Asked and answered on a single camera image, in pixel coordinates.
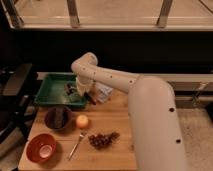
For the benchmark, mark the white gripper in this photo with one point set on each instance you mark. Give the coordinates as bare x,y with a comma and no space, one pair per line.
83,88

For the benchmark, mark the green plastic tray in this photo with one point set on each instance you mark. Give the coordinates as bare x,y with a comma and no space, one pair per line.
52,91

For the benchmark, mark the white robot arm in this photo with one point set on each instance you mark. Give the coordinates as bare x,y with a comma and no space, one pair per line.
157,137

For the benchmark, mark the white plastic bag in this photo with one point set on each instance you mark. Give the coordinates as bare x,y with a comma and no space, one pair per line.
103,92

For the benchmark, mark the brown block in bowl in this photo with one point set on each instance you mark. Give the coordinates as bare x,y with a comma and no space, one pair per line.
59,118

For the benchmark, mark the yellow red apple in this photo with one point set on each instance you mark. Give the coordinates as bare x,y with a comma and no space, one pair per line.
82,121

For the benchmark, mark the dark purple bowl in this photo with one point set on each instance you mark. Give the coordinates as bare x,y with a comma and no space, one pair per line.
49,117

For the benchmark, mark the wooden cutting board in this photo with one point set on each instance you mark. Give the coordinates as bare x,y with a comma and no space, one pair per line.
108,117

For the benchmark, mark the bunch of dark grapes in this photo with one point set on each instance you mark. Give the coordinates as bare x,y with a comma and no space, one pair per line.
101,141

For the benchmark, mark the black chair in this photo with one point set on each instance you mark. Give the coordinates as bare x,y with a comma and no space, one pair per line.
15,97

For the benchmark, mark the orange red bowl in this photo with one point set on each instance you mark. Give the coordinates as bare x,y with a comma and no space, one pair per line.
41,148

